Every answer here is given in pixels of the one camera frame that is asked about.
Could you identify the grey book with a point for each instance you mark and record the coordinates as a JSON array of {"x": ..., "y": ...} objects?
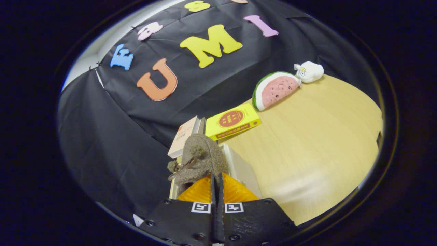
[{"x": 200, "y": 125}]

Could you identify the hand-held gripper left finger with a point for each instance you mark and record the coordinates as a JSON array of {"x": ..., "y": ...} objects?
[{"x": 184, "y": 222}]

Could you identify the yellow book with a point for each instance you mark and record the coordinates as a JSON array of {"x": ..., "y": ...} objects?
[{"x": 232, "y": 121}]

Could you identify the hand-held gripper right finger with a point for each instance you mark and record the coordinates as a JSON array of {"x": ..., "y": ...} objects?
[{"x": 252, "y": 222}]

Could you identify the watermelon slice plush toy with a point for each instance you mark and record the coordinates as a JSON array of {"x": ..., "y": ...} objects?
[{"x": 276, "y": 90}]

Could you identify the cream storage box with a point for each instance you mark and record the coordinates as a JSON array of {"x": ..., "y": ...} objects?
[{"x": 244, "y": 171}]

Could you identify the brown fuzzy shoe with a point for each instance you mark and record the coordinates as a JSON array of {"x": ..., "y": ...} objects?
[
  {"x": 205, "y": 160},
  {"x": 379, "y": 138}
]

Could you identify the white plush toy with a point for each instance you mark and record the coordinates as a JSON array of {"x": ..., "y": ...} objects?
[{"x": 310, "y": 71}]

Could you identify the white side desk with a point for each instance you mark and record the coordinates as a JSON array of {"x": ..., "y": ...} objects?
[{"x": 138, "y": 220}]

